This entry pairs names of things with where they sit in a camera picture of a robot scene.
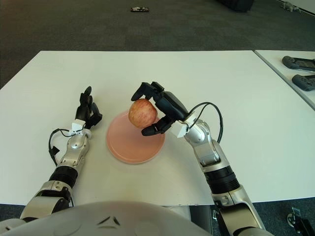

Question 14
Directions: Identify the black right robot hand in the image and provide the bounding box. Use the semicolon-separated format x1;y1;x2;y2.
130;81;197;138

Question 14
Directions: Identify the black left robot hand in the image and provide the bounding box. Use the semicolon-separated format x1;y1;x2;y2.
69;86;103;136

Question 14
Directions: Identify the red yellow apple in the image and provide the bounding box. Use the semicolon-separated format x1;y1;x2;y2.
128;98;158;128

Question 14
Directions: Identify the pink round plate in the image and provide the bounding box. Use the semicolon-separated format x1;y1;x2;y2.
106;110;166;164

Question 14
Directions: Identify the grey robot torso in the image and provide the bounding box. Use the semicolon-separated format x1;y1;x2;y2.
0;200;212;236

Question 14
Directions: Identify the large black floor object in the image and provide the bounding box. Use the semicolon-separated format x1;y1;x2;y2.
216;0;254;12

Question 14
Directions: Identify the grey handheld controller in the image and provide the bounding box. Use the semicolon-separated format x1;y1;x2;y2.
291;74;315;92
282;56;315;72

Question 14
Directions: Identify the grey toy on floor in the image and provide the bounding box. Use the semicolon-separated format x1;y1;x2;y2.
280;1;301;12

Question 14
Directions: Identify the black stand with caster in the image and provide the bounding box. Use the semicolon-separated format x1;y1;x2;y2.
286;207;315;236

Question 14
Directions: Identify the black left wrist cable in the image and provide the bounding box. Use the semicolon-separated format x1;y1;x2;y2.
48;128;74;168

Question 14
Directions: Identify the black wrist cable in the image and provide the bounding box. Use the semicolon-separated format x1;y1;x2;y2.
48;128;74;168
187;102;224;144

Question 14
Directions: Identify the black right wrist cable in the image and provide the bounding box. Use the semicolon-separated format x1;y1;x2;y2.
187;102;224;144

